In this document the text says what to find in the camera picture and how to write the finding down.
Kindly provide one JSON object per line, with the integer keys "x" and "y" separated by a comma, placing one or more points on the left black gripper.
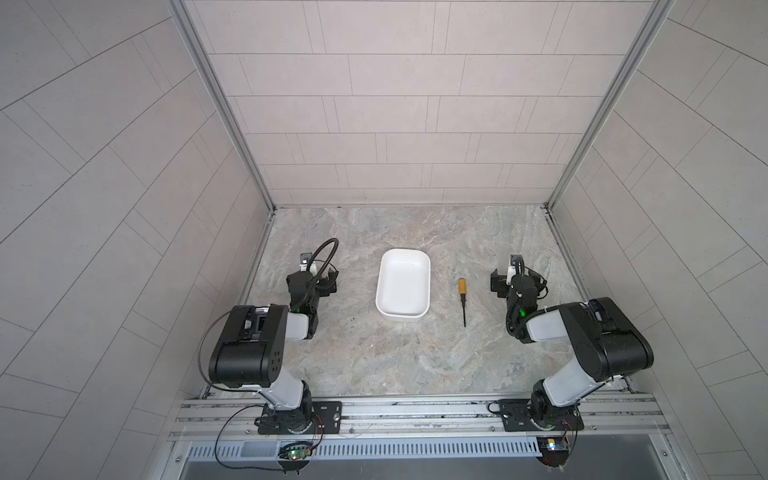
{"x": 325, "y": 282}

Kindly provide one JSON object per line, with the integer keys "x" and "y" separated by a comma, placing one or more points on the right circuit board module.
{"x": 555, "y": 451}

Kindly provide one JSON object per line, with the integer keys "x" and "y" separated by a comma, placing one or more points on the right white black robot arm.
{"x": 605, "y": 343}

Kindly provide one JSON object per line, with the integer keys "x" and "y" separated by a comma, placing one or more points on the orange handled screwdriver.
{"x": 462, "y": 285}

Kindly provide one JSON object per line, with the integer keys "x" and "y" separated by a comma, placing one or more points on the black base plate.
{"x": 322, "y": 416}
{"x": 535, "y": 415}

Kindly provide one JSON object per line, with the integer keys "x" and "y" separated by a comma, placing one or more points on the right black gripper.
{"x": 501, "y": 283}

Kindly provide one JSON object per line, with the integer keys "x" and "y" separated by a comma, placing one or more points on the left green circuit board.
{"x": 296, "y": 451}

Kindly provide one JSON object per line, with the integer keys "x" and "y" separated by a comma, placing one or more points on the white slotted vent strip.
{"x": 356, "y": 448}

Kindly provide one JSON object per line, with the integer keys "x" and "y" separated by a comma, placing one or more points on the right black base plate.
{"x": 535, "y": 415}

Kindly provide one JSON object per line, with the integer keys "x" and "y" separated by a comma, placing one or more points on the aluminium mounting rail frame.
{"x": 619, "y": 415}

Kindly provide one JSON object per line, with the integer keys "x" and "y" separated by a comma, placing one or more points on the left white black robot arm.
{"x": 248, "y": 355}

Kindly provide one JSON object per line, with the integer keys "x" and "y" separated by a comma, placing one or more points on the white rectangular plastic bin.
{"x": 403, "y": 287}

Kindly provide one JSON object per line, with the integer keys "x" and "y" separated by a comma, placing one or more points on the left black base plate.
{"x": 322, "y": 416}

